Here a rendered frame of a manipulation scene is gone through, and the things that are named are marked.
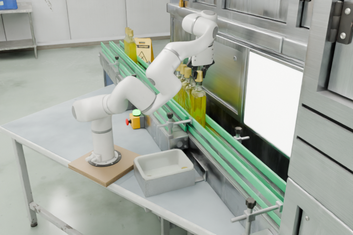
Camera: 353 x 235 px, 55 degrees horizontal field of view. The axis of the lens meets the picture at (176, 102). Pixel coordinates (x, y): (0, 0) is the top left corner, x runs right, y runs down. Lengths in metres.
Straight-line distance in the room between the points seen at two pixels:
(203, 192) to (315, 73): 0.95
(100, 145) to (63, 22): 5.91
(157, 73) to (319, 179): 0.72
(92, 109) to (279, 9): 0.79
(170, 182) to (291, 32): 0.74
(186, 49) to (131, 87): 0.24
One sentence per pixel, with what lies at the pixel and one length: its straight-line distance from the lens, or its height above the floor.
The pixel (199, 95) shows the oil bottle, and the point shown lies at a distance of 1.53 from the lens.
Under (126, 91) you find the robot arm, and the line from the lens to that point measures 1.23.
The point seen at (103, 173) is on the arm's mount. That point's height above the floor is 0.77.
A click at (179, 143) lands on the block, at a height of 0.85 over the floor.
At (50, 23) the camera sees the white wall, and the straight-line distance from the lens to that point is 7.34.
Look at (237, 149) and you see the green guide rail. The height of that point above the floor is 0.94.
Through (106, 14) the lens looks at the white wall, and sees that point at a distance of 7.45.
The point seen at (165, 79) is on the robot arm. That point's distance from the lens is 1.20.
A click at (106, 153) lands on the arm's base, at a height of 0.82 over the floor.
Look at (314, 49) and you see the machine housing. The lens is 0.60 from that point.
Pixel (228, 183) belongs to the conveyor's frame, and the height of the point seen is 0.86.
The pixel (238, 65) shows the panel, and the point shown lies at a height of 1.23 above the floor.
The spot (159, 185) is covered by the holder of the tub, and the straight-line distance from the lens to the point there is 1.41.
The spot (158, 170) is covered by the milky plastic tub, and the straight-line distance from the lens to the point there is 1.54.
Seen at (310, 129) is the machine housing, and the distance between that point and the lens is 0.63.
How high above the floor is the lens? 1.63
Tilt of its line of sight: 23 degrees down
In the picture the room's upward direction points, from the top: straight up
